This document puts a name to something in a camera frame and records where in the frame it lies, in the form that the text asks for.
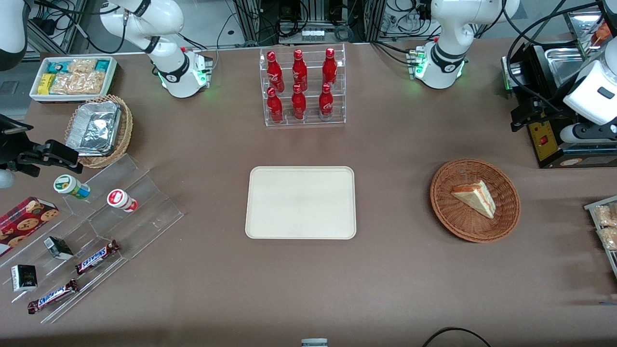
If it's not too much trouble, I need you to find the light wicker basket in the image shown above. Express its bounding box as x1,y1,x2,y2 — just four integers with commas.
65,94,134,169

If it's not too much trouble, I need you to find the red tartan cookie box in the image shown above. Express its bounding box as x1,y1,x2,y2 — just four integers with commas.
0,196,60,257

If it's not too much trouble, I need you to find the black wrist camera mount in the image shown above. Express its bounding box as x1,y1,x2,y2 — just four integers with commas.
0,115,35,162

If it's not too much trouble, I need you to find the small black-white carton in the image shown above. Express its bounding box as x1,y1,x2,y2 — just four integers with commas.
11,264,38,293

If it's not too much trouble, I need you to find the clear bagged snack pack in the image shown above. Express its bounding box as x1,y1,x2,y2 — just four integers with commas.
593,203,617,227
597,227,617,252

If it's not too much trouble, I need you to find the aluminium frame rack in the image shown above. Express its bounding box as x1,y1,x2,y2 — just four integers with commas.
234,0,386,45

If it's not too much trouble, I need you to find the Snickers chocolate bar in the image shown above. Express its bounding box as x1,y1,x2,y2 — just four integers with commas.
27,279,79,315
75,240,120,276

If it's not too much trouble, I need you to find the green lid yogurt cup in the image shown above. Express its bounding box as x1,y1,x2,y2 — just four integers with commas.
53,174,91,200

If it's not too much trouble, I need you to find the clear acrylic bottle rack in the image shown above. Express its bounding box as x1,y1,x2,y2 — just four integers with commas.
259,43,347,127

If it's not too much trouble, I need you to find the aluminium foil tray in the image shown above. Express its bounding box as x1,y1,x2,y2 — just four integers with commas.
66,101,122,157

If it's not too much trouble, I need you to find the clear acrylic stepped display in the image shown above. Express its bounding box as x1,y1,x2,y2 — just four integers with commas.
0,153,185,324

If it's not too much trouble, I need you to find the red lid yogurt cup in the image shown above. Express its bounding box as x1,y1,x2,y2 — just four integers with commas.
107,189,139,213

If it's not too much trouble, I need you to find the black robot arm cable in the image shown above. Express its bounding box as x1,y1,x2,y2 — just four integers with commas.
506,2,603,114

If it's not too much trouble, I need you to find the black metal countertop machine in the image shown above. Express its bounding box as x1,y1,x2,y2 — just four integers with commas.
501,41,617,169

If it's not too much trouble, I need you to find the clear cracker bag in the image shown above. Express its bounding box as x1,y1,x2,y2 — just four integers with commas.
50,71,105,95
67,58,97,74

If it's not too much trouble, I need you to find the dark green small carton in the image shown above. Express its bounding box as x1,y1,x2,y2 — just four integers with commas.
43,236,74,261

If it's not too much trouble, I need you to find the beige plastic tray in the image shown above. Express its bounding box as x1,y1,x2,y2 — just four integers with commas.
245,166,357,240

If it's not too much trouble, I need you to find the white plastic snack bin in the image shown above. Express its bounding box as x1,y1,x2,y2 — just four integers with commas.
29,56,118,103

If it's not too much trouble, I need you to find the brown wicker basket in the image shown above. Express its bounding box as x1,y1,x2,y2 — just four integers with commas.
430,159,521,243

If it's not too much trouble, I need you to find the black cable loop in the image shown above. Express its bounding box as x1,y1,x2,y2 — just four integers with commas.
423,327,492,347

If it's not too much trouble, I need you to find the red cola bottle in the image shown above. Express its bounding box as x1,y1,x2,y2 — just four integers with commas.
318,83,335,120
292,49,309,90
267,87,284,124
322,47,338,86
291,85,308,121
267,51,285,92

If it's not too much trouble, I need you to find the triangular sandwich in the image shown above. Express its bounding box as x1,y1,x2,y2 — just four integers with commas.
451,180,496,220

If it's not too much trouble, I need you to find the grey tray with snacks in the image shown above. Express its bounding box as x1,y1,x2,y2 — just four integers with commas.
584,195,617,279

